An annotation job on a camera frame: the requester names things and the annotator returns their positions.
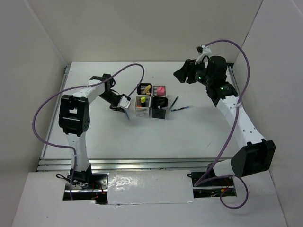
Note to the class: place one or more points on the aluminium front rail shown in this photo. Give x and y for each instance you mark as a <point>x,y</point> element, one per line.
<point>97,165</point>

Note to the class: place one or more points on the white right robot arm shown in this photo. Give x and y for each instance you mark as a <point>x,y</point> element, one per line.
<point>255,152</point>

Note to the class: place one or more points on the white front-left container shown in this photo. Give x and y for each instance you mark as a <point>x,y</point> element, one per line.
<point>144,111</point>

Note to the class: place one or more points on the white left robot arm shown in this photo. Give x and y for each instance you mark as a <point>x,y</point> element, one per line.
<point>74,119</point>

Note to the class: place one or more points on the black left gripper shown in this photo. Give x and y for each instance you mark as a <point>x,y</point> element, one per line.
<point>115,107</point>

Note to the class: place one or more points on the grey back-right container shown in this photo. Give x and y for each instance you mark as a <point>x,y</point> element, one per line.
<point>154,92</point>

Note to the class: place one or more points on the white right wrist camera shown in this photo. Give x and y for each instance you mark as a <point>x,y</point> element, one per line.
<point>204,52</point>

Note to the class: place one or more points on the yellow black highlighter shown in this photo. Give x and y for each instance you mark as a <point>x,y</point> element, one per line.
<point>143,101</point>

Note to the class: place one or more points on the white foil cover board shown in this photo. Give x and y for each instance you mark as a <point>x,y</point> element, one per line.
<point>149,187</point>

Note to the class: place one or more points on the black front-right container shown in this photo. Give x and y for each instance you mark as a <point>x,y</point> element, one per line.
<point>158,101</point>

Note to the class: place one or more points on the pale yellow highlighter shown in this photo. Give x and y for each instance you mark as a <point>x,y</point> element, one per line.
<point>146,90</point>

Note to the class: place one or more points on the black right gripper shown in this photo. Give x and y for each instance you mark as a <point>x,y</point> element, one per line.
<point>189,65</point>

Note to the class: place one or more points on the green pen refill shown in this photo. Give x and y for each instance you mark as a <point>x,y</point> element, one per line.
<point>173,102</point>

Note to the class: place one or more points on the aluminium left rail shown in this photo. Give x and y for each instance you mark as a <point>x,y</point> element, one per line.
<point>57,103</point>

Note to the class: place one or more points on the black back-left container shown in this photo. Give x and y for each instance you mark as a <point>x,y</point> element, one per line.
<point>142,87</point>

